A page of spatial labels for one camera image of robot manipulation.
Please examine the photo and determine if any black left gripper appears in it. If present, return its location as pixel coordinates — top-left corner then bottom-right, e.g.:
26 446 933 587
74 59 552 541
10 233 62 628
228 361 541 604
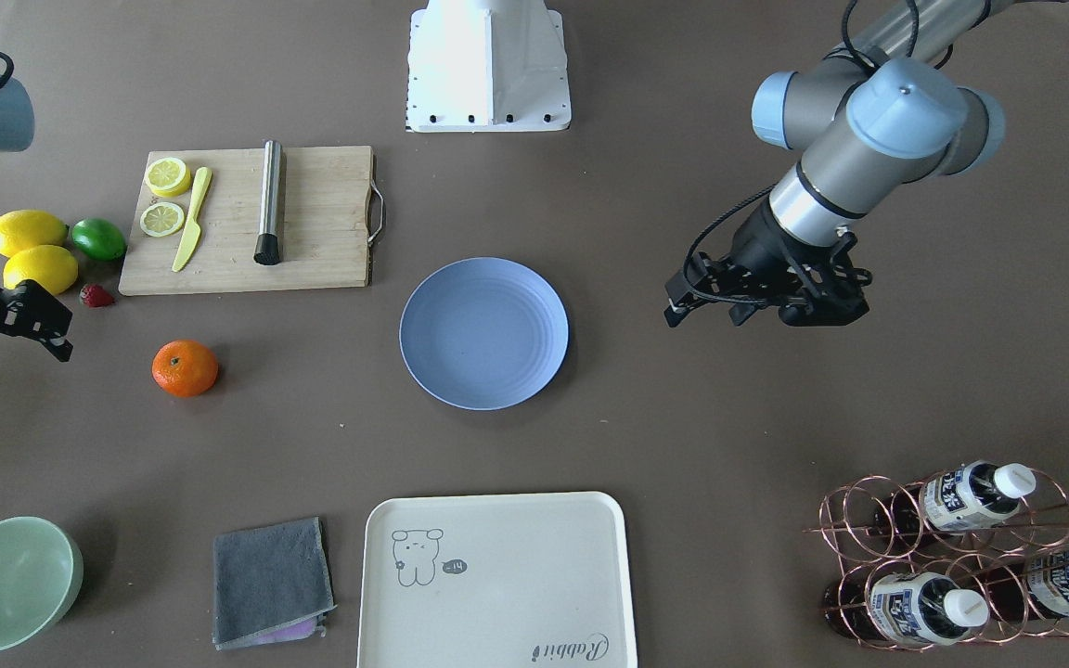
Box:
729 201 818 326

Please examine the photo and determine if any blue round plate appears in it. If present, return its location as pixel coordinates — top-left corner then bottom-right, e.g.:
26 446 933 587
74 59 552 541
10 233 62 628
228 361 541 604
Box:
398 257 570 411

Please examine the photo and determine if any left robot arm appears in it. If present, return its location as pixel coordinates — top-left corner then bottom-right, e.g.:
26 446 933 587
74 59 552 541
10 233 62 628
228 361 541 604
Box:
710 1 1009 327

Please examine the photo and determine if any yellow lemon outer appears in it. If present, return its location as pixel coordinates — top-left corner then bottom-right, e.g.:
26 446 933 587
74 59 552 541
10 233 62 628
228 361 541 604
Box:
3 245 78 295

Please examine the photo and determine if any yellow lemon near lime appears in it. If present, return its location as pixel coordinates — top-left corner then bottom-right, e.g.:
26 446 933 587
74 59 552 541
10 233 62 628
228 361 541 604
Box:
0 209 69 258

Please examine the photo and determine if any red strawberry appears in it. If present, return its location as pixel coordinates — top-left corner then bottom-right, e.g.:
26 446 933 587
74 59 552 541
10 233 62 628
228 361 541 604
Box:
78 284 117 308

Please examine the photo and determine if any green lime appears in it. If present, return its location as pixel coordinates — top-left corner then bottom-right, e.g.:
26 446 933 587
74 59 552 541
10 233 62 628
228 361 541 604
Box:
71 217 127 262

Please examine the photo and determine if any orange fruit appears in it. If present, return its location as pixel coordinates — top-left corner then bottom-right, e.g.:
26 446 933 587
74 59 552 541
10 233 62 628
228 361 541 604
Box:
151 340 220 398

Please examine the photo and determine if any lemon half beside knife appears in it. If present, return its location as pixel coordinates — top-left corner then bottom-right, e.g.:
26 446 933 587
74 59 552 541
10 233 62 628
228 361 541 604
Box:
137 201 187 238

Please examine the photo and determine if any green bowl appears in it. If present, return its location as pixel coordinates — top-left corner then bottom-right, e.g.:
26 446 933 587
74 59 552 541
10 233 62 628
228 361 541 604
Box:
0 516 84 651

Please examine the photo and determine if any yellow plastic knife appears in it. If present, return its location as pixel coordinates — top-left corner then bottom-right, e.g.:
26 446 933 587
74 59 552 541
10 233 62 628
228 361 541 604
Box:
173 166 213 271

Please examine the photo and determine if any lemon half near board edge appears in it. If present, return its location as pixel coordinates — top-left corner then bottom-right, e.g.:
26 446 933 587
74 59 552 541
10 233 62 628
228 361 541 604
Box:
144 157 192 199

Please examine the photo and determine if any tea bottle middle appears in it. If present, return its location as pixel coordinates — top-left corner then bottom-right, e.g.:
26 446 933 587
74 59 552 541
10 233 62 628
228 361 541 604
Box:
873 460 1037 546

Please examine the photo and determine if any steel muddler black tip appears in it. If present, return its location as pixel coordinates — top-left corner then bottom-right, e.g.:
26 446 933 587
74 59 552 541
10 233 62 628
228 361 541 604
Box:
253 140 285 266

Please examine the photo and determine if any cream rabbit tray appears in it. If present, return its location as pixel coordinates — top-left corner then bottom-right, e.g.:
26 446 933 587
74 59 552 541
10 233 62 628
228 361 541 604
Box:
357 491 639 667

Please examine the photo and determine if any tea bottle front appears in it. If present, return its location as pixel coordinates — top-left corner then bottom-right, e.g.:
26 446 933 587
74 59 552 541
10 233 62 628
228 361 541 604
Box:
820 561 991 650

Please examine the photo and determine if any wooden cutting board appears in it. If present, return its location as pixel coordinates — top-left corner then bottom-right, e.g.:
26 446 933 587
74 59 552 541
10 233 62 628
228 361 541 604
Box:
119 147 375 296

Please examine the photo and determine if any grey folded cloth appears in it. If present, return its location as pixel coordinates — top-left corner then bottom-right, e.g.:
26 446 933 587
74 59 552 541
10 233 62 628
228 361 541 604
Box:
213 517 336 651

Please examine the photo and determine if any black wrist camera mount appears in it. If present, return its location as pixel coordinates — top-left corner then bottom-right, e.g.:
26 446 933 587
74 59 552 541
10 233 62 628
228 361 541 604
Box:
664 232 872 327

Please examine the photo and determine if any copper wire bottle rack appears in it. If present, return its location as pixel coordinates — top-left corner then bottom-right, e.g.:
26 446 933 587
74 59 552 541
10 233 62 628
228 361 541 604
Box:
815 472 1069 652

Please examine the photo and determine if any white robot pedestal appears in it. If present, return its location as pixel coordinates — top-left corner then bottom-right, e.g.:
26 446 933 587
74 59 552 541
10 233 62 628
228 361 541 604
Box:
405 1 573 133

